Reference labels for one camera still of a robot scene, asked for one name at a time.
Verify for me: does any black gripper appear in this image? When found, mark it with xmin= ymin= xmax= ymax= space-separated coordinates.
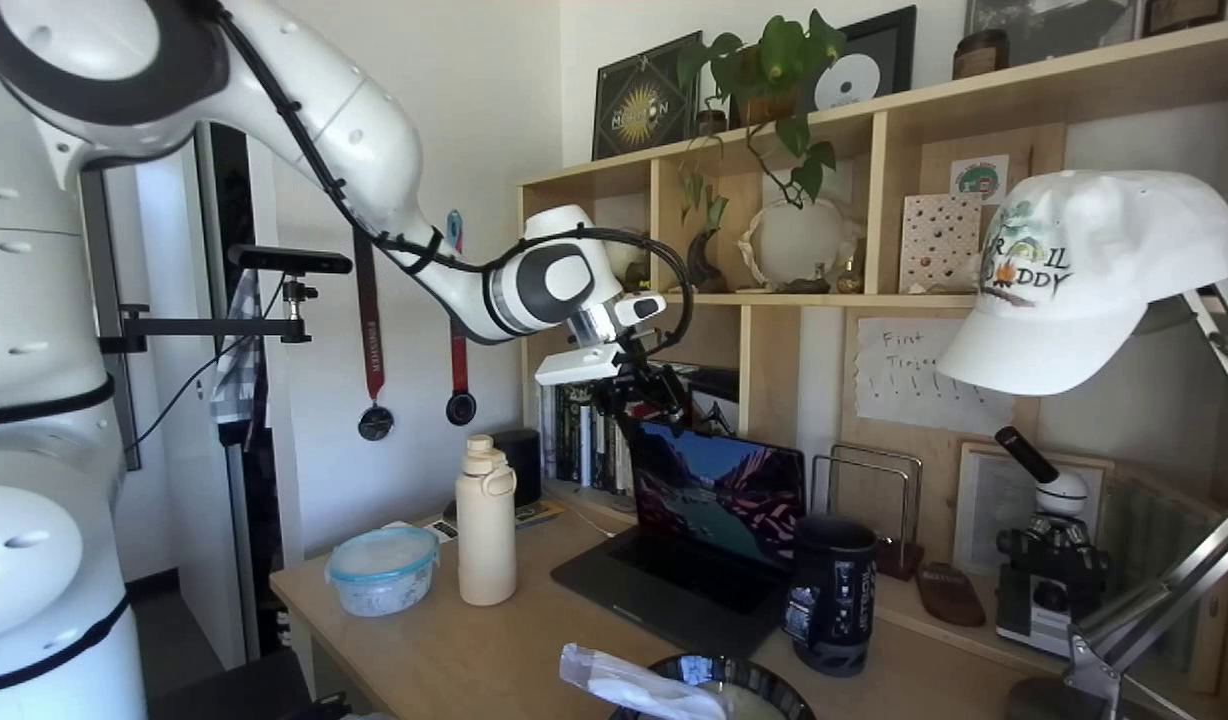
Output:
xmin=603 ymin=353 xmax=704 ymax=441

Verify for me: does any metal desk lamp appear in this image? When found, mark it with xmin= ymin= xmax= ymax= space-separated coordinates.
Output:
xmin=998 ymin=280 xmax=1228 ymax=720

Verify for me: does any light wood framed picture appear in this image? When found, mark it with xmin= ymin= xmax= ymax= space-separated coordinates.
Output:
xmin=946 ymin=435 xmax=1123 ymax=578

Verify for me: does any wooden shelf unit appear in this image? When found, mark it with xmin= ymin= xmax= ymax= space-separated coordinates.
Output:
xmin=515 ymin=11 xmax=1228 ymax=720

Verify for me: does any green pothos plant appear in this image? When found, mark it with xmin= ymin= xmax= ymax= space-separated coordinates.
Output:
xmin=673 ymin=6 xmax=852 ymax=213

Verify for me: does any wooden framed small print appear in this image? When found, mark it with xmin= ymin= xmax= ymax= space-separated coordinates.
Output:
xmin=917 ymin=122 xmax=1070 ymax=208

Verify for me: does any plastic container with blue lid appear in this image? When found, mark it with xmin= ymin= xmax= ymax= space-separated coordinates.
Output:
xmin=318 ymin=514 xmax=442 ymax=621

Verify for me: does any white baseball cap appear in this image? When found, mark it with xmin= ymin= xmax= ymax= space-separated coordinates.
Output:
xmin=934 ymin=165 xmax=1228 ymax=398

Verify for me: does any short red ribbon medal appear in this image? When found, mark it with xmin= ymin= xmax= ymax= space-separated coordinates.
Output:
xmin=440 ymin=316 xmax=484 ymax=431

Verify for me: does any small black speaker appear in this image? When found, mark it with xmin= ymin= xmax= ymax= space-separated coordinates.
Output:
xmin=488 ymin=422 xmax=548 ymax=512

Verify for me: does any wire letter holder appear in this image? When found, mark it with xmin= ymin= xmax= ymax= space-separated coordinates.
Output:
xmin=808 ymin=441 xmax=926 ymax=583

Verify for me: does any black and white microscope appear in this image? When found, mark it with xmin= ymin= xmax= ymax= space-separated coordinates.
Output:
xmin=988 ymin=422 xmax=1114 ymax=660

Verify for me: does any white crumpled napkin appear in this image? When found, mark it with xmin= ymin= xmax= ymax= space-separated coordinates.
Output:
xmin=555 ymin=639 xmax=730 ymax=720

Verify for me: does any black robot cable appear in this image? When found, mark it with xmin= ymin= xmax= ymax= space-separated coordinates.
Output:
xmin=205 ymin=0 xmax=695 ymax=360

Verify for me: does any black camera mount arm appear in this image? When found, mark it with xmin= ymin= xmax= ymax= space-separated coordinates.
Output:
xmin=95 ymin=241 xmax=355 ymax=360

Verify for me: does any dark printed mug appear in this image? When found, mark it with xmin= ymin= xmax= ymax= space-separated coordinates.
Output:
xmin=781 ymin=512 xmax=883 ymax=681

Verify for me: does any cream water bottle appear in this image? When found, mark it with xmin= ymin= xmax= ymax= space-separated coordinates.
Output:
xmin=451 ymin=431 xmax=525 ymax=610

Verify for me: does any dark grey laptop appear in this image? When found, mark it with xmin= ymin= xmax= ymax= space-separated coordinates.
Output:
xmin=548 ymin=413 xmax=810 ymax=660

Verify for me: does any long red ribbon medal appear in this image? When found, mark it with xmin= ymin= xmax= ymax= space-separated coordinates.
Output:
xmin=350 ymin=226 xmax=399 ymax=443

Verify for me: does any brown leather case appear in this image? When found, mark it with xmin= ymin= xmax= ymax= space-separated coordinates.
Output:
xmin=910 ymin=559 xmax=992 ymax=631

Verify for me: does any black framed record picture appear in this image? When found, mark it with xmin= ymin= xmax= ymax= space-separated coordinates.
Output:
xmin=808 ymin=3 xmax=918 ymax=114

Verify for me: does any dotted white card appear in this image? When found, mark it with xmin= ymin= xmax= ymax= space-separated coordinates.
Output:
xmin=894 ymin=188 xmax=992 ymax=301

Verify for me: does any row of books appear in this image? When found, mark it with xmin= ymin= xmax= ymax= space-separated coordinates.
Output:
xmin=548 ymin=380 xmax=639 ymax=494

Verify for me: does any white round vase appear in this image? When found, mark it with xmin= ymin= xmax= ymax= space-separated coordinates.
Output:
xmin=741 ymin=177 xmax=867 ymax=294

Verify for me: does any small plant in dark vase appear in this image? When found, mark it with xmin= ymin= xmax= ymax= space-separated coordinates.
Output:
xmin=674 ymin=177 xmax=741 ymax=291

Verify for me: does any white speckled poster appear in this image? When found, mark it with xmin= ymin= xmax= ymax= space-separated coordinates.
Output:
xmin=838 ymin=307 xmax=1033 ymax=441

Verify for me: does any dark bowl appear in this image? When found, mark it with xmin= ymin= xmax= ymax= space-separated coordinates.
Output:
xmin=644 ymin=646 xmax=820 ymax=720

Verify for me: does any dark framed green picture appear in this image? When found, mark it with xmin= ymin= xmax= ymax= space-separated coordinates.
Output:
xmin=589 ymin=29 xmax=709 ymax=165

